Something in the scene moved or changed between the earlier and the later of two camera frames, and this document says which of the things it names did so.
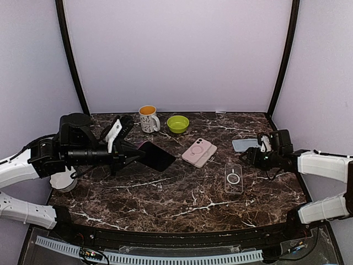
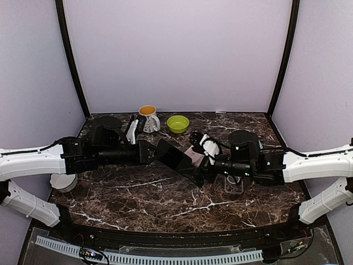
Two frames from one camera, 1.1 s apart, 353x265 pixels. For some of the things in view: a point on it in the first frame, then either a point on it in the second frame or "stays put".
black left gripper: (118, 156) → (143, 147)
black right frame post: (295, 5) stays put
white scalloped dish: (63, 181) stays put
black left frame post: (71, 58) stays put
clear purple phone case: (233, 178) stays put
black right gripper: (254, 160) → (198, 178)
